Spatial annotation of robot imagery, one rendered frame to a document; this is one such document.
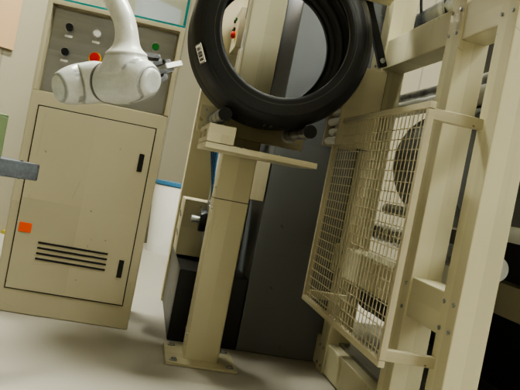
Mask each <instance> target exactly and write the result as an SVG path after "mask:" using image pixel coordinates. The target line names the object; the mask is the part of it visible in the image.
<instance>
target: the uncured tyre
mask: <svg viewBox="0 0 520 390"><path fill-rule="evenodd" d="M233 1H234V0H196V2H195V5H194V8H193V12H192V15H191V18H190V24H189V29H188V37H187V45H188V53H189V59H190V65H191V68H192V71H193V74H194V76H195V78H196V80H197V83H198V84H199V86H200V88H201V90H202V91H203V92H204V94H205V95H206V96H207V98H208V99H209V100H210V102H211V103H212V104H213V105H214V106H215V107H216V108H217V109H221V108H223V107H227V108H230V109H231V111H232V117H231V119H233V120H235V121H237V122H239V123H241V124H243V125H246V124H247V126H249V127H252V128H257V129H262V130H269V131H279V130H287V129H291V128H298V127H302V126H306V125H311V124H313V123H315V122H318V121H320V120H322V119H324V118H326V117H328V116H329V115H332V114H333V113H334V112H335V111H337V110H338V109H339V108H340V107H342V106H343V105H344V104H345V103H346V102H347V101H348V100H349V99H350V97H351V96H352V95H353V93H354V92H355V91H356V90H357V88H358V86H359V84H360V83H361V81H362V79H363V77H364V74H365V72H366V70H367V67H368V63H369V60H370V56H371V48H372V24H371V15H370V12H369V9H368V4H367V2H366V0H302V1H304V2H305V3H306V4H307V5H308V6H309V7H310V8H311V9H312V10H313V11H314V13H315V14H316V16H317V18H318V19H319V20H320V23H321V26H322V27H323V31H324V35H325V39H326V45H327V52H326V59H325V63H324V66H323V69H322V72H321V74H320V76H319V78H318V80H317V81H316V83H315V84H314V85H313V86H312V87H311V88H310V89H309V90H308V91H307V92H306V93H305V94H304V95H303V96H301V97H275V96H272V95H269V94H265V93H263V92H261V91H259V90H257V89H255V88H254V87H253V86H251V85H250V84H248V83H247V82H246V81H245V80H244V79H243V78H242V77H241V76H240V75H239V74H238V73H237V71H236V70H235V69H234V68H233V66H232V64H231V62H230V60H229V59H228V55H227V54H226V51H225V48H224V42H223V36H222V23H223V17H224V11H225V9H226V8H227V7H228V6H229V5H230V4H231V3H232V2H233ZM199 43H201V44H202V47H203V51H204V56H205V59H206V62H204V63H202V64H200V62H199V59H198V56H197V51H196V47H195V46H196V45H197V44H199ZM262 124H266V125H274V127H273V128H267V127H263V126H260V125H262Z"/></svg>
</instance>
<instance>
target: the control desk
mask: <svg viewBox="0 0 520 390"><path fill-rule="evenodd" d="M135 21H136V24H137V27H138V32H139V42H140V46H141V48H142V50H143V51H144V52H145V53H155V54H159V55H160V56H161V59H162V60H168V59H170V60H171V62H175V61H179V60H180V53H181V48H182V44H183V37H184V33H185V28H181V27H178V26H171V25H168V24H164V23H161V22H154V21H151V20H147V19H141V18H137V17H135ZM114 40H115V27H114V23H113V20H112V18H111V15H110V13H109V11H107V10H103V9H97V8H94V7H90V6H86V5H80V4H77V3H73V2H67V1H63V0H49V1H48V6H47V10H46V18H45V22H44V27H43V34H42V39H41V43H40V47H39V55H38V59H37V63H36V71H35V75H34V80H33V84H32V92H31V97H30V101H29V108H28V113H27V117H26V125H25V129H24V133H23V138H22V145H21V149H20V154H19V160H23V161H25V162H28V163H35V164H38V165H39V174H38V178H37V181H34V180H24V179H17V178H15V182H14V187H13V191H12V199H11V203H10V208H9V215H8V219H7V224H6V228H5V236H4V240H3V244H2V252H1V256H0V310H1V311H7V312H12V313H21V314H26V315H32V316H41V317H46V318H52V319H57V320H66V321H72V322H77V323H86V324H92V325H97V326H103V327H112V328H117V329H123V330H127V329H128V322H129V317H130V313H131V309H132V301H133V297H134V293H135V286H136V281H137V277H138V273H139V266H140V261H141V257H142V249H143V245H144V240H145V233H146V229H147V225H148V221H149V213H150V209H151V205H152V197H153V193H154V189H155V185H156V177H157V173H158V168H159V161H160V157H161V152H162V148H163V141H164V137H165V132H166V125H167V121H168V116H169V109H170V105H171V100H172V96H173V88H174V84H175V80H176V73H177V68H178V67H177V68H174V71H173V72H172V73H169V74H167V76H168V79H166V80H165V81H163V82H162V83H161V85H160V88H159V91H158V92H157V94H156V95H155V96H153V97H152V98H150V99H148V100H147V101H143V102H140V103H136V104H112V103H97V104H79V105H73V104H64V103H61V102H59V101H58V100H57V99H56V98H55V96H54V94H53V90H52V85H51V84H52V77H53V75H54V74H55V73H56V72H57V71H58V70H60V69H62V68H64V67H66V66H69V65H71V64H75V63H83V62H87V61H99V62H102V60H103V59H104V55H105V52H106V51H107V50H109V49H110V48H111V46H112V45H113V42H114ZM20 221H21V222H26V223H30V224H32V229H31V233H27V232H23V231H18V229H19V222H20Z"/></svg>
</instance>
